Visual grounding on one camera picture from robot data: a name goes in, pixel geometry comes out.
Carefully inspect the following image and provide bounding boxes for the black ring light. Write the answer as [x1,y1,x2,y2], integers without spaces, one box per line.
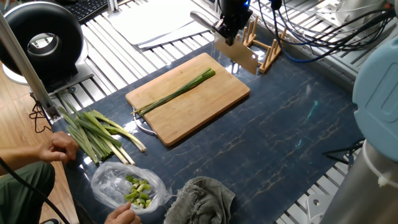
[0,1,95,94]

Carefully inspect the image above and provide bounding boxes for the black computer keyboard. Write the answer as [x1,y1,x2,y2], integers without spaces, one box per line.
[63,0,109,24]

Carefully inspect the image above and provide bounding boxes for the clear plastic bag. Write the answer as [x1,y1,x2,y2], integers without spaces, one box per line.
[90,161,173,215]

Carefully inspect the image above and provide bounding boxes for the long green scallion leaves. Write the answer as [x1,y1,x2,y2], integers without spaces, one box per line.
[130,67,216,118]

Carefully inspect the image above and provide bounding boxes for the metal plate with holes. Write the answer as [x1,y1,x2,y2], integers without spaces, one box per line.
[315,0,389,32]

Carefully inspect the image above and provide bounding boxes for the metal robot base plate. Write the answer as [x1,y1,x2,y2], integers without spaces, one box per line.
[306,194,335,224]

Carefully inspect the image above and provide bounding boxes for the steel cleaver knife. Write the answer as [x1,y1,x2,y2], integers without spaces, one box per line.
[189,10,260,75]

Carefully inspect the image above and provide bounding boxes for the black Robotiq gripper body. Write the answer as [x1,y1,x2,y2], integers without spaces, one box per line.
[218,0,252,21]

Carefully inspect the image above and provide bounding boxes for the bunch of green scallion stalks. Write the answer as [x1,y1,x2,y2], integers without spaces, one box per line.
[57,98,114,165]

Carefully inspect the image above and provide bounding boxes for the chopped scallion pieces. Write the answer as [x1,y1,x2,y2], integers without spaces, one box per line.
[124,174,152,208]

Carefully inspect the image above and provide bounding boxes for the white paper sheets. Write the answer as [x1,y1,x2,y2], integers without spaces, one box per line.
[107,0,218,49]

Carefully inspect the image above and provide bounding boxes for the person's right hand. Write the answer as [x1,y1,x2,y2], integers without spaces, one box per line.
[104,202,142,224]

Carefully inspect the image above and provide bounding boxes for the grey-green cloth rag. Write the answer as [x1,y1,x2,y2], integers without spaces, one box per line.
[164,176,236,224]

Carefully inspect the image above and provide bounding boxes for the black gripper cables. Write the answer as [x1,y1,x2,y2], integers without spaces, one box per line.
[253,0,397,63]

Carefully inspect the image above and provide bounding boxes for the wooden peg rack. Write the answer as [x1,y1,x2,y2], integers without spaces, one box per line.
[235,15,289,75]

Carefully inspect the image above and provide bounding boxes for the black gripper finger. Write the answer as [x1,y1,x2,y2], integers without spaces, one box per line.
[213,19,236,47]
[233,11,254,32]

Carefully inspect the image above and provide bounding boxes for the wooden cutting board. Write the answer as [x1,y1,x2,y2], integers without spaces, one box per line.
[125,52,251,147]

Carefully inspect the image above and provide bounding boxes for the long black cable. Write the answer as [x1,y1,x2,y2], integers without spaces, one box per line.
[0,157,72,224]

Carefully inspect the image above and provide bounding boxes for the person's left hand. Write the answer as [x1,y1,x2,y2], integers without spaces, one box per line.
[36,131,80,165]

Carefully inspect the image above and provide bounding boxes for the green trousers leg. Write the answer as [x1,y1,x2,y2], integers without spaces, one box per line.
[0,161,56,224]

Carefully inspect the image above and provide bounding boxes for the person's left forearm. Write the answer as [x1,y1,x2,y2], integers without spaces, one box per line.
[0,146,43,177]

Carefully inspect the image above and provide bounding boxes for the aluminium frame post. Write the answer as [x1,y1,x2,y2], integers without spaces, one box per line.
[0,12,62,122]

